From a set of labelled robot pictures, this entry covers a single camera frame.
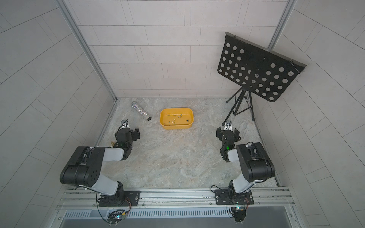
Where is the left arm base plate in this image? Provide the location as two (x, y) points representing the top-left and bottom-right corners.
(97, 191), (141, 207)

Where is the black music stand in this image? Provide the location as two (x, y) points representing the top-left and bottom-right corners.
(217, 32), (306, 116)

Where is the glittery silver tube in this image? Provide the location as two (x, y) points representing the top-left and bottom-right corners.
(131, 101), (152, 121)

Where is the circuit board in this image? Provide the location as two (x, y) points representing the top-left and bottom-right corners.
(107, 210), (127, 226)
(230, 207), (247, 223)

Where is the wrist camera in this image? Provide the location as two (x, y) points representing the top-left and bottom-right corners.
(119, 119), (130, 130)
(223, 120), (232, 131)

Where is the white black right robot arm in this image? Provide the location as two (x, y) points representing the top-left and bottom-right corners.
(216, 126), (276, 197)

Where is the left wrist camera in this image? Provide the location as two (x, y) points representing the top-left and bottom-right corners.
(119, 119), (130, 130)

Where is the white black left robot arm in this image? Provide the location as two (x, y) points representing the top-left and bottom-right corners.
(60, 124), (141, 197)

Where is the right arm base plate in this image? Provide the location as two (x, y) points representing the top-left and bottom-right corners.
(213, 189), (254, 206)

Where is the aluminium mounting rail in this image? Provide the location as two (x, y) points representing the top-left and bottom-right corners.
(56, 187), (294, 211)

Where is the right circuit board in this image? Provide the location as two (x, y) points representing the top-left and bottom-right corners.
(230, 207), (247, 223)

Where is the left circuit board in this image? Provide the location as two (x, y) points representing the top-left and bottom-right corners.
(107, 210), (127, 226)

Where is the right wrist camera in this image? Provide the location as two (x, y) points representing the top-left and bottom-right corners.
(223, 120), (232, 131)

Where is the yellow plastic storage box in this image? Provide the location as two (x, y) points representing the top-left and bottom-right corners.
(160, 107), (194, 130)

